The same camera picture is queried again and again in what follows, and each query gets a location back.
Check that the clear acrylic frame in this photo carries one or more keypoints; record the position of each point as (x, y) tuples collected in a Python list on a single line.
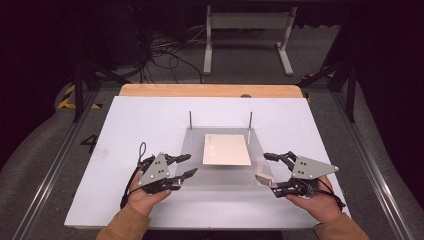
[(193, 173)]

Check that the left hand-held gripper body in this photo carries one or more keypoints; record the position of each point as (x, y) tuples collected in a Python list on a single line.
[(155, 170)]

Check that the person's right hand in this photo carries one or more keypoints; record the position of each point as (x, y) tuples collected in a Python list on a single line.
[(320, 206)]

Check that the black tripod stand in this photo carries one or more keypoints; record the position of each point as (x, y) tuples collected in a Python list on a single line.
[(79, 90), (350, 86)]

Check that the white board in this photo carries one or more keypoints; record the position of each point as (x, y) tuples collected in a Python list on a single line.
[(133, 126)]

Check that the person's left hand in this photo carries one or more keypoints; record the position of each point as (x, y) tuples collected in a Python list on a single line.
[(143, 200)]

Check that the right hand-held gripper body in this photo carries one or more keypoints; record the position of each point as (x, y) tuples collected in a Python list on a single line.
[(310, 168)]

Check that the cream card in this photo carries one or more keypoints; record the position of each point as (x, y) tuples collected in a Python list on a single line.
[(226, 150)]

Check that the white metal stand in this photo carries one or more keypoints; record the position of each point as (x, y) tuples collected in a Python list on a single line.
[(248, 20)]

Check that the yellow black floor tape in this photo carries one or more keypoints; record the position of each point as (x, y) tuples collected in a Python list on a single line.
[(68, 100), (315, 76)]

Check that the wooden table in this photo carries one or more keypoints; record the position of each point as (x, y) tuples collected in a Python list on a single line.
[(186, 90)]

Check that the aluminium rail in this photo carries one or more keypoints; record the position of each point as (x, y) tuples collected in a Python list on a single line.
[(53, 170), (373, 166)]

